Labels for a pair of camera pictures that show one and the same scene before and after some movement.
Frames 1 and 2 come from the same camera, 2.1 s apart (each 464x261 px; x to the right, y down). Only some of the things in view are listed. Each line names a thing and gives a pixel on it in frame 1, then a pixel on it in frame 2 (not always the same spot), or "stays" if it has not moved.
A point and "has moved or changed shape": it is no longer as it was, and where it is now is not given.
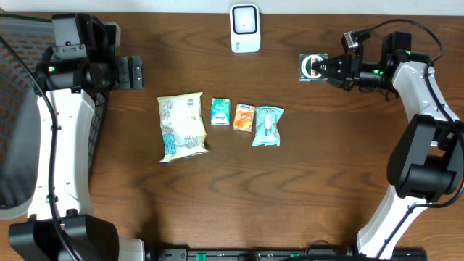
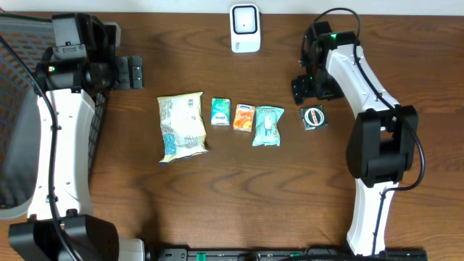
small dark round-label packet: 306,73 has moved or changed shape
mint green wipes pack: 267,132 stays
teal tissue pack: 220,111 stays
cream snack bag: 183,130 stays
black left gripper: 121,72 stays
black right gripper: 346,69 -> 300,87
